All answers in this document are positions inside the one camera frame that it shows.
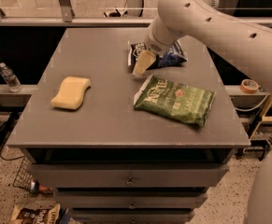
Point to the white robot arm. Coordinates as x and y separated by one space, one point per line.
246 46

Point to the yellow sponge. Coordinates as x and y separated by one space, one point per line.
71 93

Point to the soda can on floor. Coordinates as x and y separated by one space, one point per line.
36 187

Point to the brown snack bag on floor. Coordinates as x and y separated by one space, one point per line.
24 215

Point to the blue chip bag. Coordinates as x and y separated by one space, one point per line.
175 56

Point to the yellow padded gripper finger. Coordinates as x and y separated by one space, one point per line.
144 61

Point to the grey drawer cabinet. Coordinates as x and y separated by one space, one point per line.
106 161

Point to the roll of tape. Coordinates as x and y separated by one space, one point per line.
249 86

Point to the metal railing frame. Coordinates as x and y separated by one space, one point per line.
67 12

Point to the wire basket on floor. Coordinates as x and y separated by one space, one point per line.
23 178

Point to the green chip bag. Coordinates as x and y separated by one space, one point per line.
174 100

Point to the clear plastic water bottle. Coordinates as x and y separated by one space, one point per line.
10 78

